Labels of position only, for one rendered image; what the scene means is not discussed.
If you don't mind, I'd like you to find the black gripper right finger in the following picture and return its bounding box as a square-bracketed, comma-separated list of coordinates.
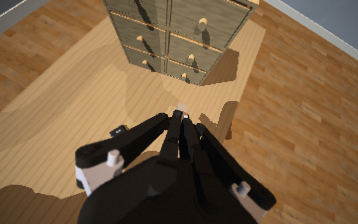
[179, 103, 277, 224]

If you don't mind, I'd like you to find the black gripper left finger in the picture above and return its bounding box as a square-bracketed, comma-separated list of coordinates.
[75, 103, 183, 205]

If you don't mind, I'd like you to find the wooden drawer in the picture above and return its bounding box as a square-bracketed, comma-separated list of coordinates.
[106, 0, 168, 27]
[170, 0, 250, 48]
[110, 11, 167, 57]
[124, 44, 165, 74]
[168, 32, 222, 72]
[167, 59, 207, 85]

